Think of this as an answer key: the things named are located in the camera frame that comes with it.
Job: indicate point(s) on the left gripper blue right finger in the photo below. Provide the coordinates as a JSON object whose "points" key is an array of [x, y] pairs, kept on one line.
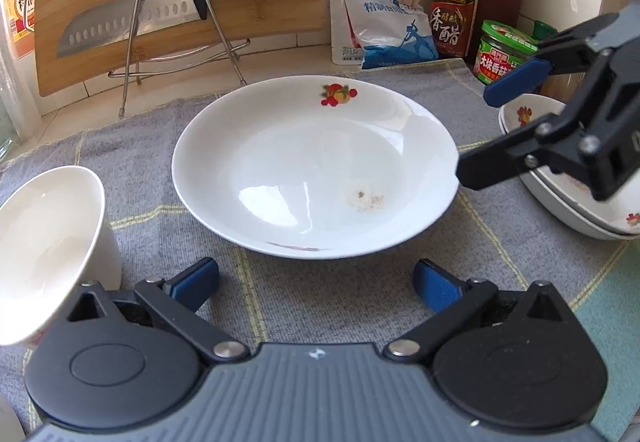
{"points": [[456, 305]]}

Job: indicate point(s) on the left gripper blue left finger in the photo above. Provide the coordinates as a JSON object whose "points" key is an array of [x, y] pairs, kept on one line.
{"points": [[173, 305]]}

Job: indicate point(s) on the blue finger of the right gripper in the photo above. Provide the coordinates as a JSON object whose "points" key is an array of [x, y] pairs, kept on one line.
{"points": [[520, 79], [519, 151]]}

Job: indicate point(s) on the white plate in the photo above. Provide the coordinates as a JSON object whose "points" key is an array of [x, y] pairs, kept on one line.
{"points": [[619, 214], [566, 214], [315, 167]]}

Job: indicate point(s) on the white floral bowl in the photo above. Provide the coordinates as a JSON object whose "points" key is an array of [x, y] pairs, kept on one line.
{"points": [[55, 234]]}

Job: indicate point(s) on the green cap small jar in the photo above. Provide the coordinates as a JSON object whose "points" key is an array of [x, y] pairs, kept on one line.
{"points": [[543, 30]]}

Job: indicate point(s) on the green lid sauce jar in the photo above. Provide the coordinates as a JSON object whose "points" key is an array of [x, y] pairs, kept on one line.
{"points": [[502, 49]]}

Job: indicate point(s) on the white blue salt bag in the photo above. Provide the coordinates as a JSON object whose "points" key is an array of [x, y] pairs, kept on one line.
{"points": [[390, 32]]}

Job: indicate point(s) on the metal wire rack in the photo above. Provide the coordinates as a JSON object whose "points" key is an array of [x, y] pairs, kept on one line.
{"points": [[231, 52]]}

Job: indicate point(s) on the santoku knife black handle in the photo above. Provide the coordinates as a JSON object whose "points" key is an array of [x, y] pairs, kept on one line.
{"points": [[109, 23]]}

